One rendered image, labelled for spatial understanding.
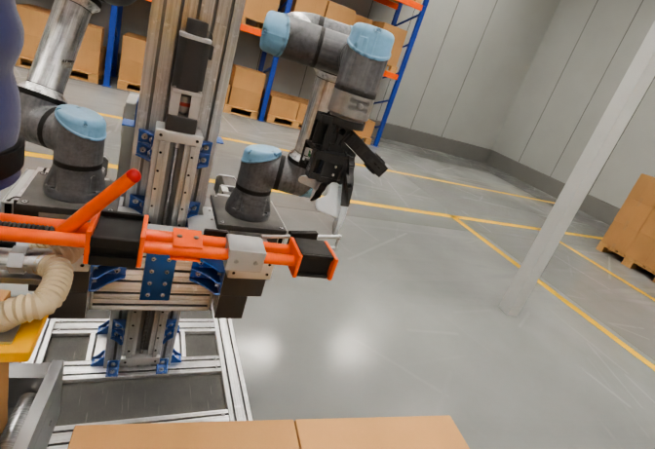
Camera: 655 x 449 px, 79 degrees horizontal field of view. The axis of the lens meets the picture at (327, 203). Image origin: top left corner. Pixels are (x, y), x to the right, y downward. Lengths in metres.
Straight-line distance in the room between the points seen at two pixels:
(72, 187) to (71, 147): 0.11
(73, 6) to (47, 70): 0.18
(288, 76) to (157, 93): 8.25
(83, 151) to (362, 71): 0.80
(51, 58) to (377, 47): 0.90
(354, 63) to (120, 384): 1.55
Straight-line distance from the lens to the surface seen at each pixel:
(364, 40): 0.69
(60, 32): 1.33
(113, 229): 0.74
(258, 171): 1.25
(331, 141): 0.72
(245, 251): 0.74
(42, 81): 1.31
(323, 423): 1.43
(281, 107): 8.25
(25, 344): 0.73
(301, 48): 0.77
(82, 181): 1.25
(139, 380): 1.89
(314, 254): 0.78
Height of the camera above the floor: 1.60
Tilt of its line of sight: 20 degrees down
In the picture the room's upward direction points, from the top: 18 degrees clockwise
